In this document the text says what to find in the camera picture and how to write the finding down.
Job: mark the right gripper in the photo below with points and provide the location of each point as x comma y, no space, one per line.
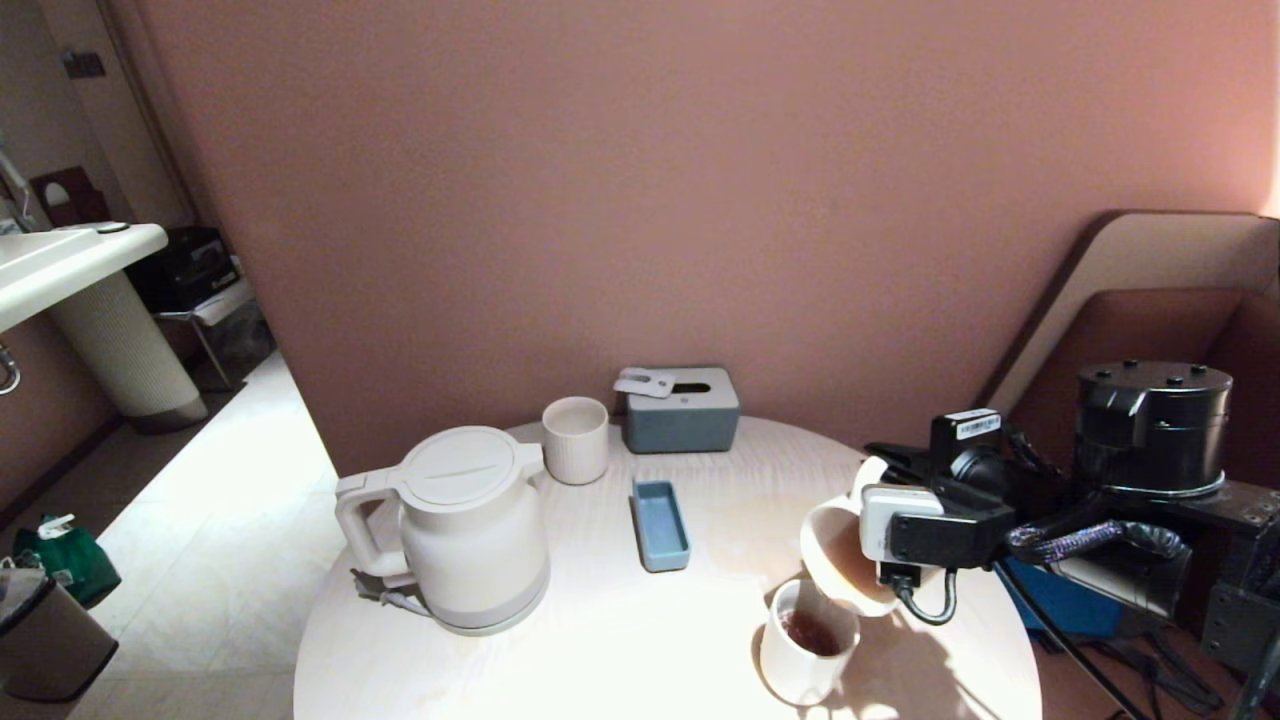
985,470

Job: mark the white cup with wide mouth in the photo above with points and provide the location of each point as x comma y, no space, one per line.
835,545

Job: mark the white cup with tea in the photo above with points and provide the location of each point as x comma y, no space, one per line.
800,665

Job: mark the white ribbed cup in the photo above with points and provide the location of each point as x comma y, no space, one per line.
575,445

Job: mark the white electric kettle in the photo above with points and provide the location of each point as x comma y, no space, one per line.
470,550

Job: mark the white kettle lid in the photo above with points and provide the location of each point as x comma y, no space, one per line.
460,465

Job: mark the grey tissue box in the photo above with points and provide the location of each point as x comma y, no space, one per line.
685,420

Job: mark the blue box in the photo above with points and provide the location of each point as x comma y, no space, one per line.
1065,605

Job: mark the black tripod leg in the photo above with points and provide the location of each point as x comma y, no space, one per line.
1060,640

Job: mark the blue rectangular tray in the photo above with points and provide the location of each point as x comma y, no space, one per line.
660,525

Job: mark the small white card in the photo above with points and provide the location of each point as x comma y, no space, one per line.
645,381

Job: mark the brown armchair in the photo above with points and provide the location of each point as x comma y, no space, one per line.
1160,280

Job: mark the metal luggage rack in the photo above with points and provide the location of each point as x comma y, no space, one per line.
225,325

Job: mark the black box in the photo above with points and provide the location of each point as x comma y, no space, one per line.
185,265

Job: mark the green bag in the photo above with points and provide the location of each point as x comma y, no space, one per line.
70,560

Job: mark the white washbasin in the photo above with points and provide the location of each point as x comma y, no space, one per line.
60,265

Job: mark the grey waste bin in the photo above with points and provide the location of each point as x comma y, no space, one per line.
45,640

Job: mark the metal faucet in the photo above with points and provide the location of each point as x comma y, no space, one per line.
15,190

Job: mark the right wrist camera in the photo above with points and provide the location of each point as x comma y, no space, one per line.
905,525

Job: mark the white ribbed basin pedestal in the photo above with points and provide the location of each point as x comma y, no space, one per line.
125,350

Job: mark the dark wall switch plate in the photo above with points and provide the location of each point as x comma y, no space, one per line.
84,64

